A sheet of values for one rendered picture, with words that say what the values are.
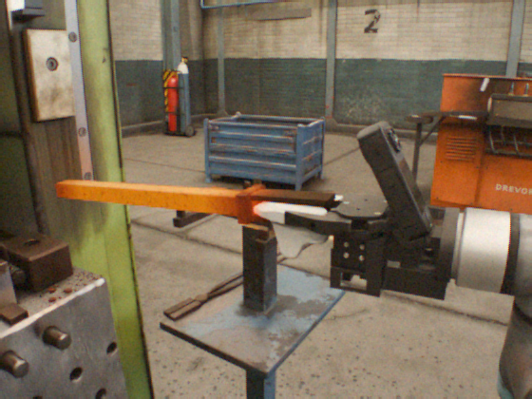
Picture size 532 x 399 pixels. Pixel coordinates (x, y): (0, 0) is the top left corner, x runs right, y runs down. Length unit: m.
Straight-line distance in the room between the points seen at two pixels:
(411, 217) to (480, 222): 0.06
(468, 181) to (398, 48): 4.58
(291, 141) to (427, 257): 3.77
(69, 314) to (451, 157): 3.37
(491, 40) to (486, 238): 7.40
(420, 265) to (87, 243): 0.77
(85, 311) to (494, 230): 0.64
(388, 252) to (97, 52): 0.78
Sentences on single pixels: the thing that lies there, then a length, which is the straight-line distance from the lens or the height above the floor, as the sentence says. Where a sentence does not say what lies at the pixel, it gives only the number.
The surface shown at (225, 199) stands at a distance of 0.47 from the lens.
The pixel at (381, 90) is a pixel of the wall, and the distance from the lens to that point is 8.04.
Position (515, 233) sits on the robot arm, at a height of 1.15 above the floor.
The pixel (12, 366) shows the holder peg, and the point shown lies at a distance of 0.69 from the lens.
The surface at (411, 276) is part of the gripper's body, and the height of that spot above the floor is 1.08.
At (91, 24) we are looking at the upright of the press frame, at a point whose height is 1.37.
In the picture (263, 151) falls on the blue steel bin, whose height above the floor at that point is 0.42.
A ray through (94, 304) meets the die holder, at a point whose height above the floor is 0.88.
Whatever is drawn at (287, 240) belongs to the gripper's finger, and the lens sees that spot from 0.43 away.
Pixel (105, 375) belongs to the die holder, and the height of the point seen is 0.72.
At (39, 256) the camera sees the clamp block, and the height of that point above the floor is 0.98.
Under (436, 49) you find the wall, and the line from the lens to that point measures 7.82.
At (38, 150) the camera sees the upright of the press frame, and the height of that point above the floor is 1.13.
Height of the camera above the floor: 1.27
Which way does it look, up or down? 18 degrees down
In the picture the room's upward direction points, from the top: straight up
